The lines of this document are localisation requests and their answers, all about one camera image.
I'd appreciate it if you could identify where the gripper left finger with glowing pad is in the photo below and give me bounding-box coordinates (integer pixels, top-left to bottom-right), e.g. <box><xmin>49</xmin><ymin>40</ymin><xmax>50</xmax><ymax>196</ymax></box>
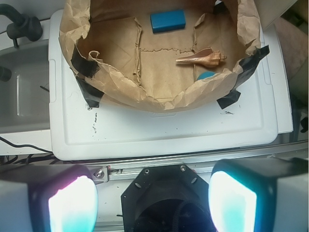
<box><xmin>0</xmin><ymin>164</ymin><xmax>98</xmax><ymax>232</ymax></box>

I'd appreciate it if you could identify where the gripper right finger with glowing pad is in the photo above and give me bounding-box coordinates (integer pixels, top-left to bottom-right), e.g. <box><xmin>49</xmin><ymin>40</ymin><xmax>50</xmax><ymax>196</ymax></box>
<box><xmin>208</xmin><ymin>157</ymin><xmax>309</xmax><ymax>232</ymax></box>

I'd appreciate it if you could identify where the blue ball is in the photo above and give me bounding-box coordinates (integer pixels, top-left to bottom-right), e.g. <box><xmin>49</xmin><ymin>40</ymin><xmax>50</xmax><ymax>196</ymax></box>
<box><xmin>197</xmin><ymin>71</ymin><xmax>215</xmax><ymax>81</ymax></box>

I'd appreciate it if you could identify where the white plastic bin lid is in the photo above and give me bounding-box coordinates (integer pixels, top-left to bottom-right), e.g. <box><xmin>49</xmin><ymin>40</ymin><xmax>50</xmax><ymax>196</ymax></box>
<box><xmin>48</xmin><ymin>10</ymin><xmax>278</xmax><ymax>160</ymax></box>

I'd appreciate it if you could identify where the black tape strip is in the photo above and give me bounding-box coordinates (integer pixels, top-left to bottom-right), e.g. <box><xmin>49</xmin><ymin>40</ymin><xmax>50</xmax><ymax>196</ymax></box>
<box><xmin>217</xmin><ymin>45</ymin><xmax>270</xmax><ymax>109</ymax></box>
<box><xmin>70</xmin><ymin>46</ymin><xmax>104</xmax><ymax>108</ymax></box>

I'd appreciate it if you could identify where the brown spiral seashell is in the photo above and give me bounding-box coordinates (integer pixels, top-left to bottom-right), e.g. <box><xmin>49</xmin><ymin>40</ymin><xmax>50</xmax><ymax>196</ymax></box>
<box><xmin>176</xmin><ymin>48</ymin><xmax>227</xmax><ymax>67</ymax></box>

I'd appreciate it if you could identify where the brown paper bag tray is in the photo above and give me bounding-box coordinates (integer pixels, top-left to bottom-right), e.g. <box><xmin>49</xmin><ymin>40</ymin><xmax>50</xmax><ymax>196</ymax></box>
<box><xmin>59</xmin><ymin>0</ymin><xmax>261</xmax><ymax>113</ymax></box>

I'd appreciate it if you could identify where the black clamp stand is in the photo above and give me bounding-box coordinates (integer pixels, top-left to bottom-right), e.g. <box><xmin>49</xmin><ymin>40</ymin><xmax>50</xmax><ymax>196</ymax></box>
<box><xmin>0</xmin><ymin>3</ymin><xmax>43</xmax><ymax>48</ymax></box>

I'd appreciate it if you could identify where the blue rectangular block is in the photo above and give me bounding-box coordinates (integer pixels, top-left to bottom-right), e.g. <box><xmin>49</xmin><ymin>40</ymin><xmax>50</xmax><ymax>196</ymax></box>
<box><xmin>150</xmin><ymin>10</ymin><xmax>186</xmax><ymax>33</ymax></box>

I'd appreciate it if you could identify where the black cable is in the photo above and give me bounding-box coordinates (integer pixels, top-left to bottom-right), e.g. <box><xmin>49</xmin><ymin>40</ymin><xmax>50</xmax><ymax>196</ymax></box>
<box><xmin>0</xmin><ymin>136</ymin><xmax>53</xmax><ymax>154</ymax></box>

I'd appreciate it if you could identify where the aluminium extrusion rail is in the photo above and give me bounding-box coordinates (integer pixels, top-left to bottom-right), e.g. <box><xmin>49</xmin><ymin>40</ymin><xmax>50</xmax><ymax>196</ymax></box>
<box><xmin>0</xmin><ymin>141</ymin><xmax>309</xmax><ymax>184</ymax></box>

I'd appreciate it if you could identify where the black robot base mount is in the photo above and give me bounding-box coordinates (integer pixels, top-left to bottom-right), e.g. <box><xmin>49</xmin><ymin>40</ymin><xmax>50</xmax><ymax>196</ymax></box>
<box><xmin>121</xmin><ymin>166</ymin><xmax>216</xmax><ymax>232</ymax></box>

